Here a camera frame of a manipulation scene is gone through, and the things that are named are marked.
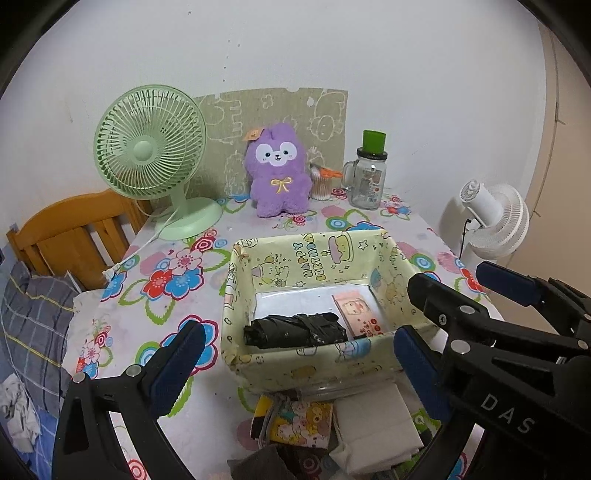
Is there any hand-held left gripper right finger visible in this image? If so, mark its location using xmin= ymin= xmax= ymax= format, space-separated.
xmin=394 ymin=325 xmax=490 ymax=480

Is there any white standing fan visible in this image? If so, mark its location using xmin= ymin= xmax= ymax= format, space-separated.
xmin=438 ymin=181 xmax=530 ymax=273

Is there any green desk fan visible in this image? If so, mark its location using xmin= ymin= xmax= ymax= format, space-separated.
xmin=94 ymin=86 xmax=224 ymax=241

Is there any pink cartoon packet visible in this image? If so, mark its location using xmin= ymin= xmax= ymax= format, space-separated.
xmin=332 ymin=291 xmax=386 ymax=340

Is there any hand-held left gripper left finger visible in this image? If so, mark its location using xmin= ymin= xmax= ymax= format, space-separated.
xmin=52 ymin=320 xmax=207 ymax=480

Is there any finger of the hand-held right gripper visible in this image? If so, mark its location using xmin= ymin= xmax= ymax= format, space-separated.
xmin=477 ymin=261 xmax=591 ymax=344
xmin=407 ymin=273 xmax=591 ymax=446

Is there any blue checkered sheet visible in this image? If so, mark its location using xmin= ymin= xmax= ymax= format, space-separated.
xmin=9 ymin=406 xmax=58 ymax=480

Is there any floral tablecloth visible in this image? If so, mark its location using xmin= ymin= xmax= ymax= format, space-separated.
xmin=62 ymin=189 xmax=506 ymax=480

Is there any yellow cartoon tissue packet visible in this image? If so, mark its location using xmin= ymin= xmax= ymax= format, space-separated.
xmin=250 ymin=396 xmax=334 ymax=460

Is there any glass jar mug green lid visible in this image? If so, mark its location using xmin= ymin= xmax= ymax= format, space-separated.
xmin=342 ymin=130 xmax=387 ymax=212

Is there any yellow cartoon print storage basket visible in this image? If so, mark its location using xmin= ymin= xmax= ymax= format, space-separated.
xmin=221 ymin=229 xmax=439 ymax=402

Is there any white crumpled cloth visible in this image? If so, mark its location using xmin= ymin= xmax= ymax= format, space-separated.
xmin=0 ymin=374 xmax=42 ymax=450

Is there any clear plastic bottle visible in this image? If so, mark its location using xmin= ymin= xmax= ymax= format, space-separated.
xmin=277 ymin=376 xmax=402 ymax=402

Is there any green cartoon print board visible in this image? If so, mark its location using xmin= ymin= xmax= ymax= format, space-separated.
xmin=191 ymin=87 xmax=349 ymax=204

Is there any cotton swab jar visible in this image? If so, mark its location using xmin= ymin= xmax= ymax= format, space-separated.
xmin=309 ymin=162 xmax=334 ymax=201

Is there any grey plaid bedding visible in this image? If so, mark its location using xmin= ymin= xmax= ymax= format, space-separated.
xmin=0 ymin=261 xmax=81 ymax=416

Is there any black wrapped bundle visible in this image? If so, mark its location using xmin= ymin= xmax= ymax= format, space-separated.
xmin=243 ymin=312 xmax=347 ymax=356

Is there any purple plush toy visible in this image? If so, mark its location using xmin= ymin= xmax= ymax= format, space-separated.
xmin=244 ymin=122 xmax=313 ymax=219

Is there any white fan power cord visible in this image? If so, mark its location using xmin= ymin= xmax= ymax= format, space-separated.
xmin=102 ymin=208 xmax=181 ymax=279

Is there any white tissue pack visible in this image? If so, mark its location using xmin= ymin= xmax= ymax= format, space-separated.
xmin=330 ymin=383 xmax=426 ymax=474

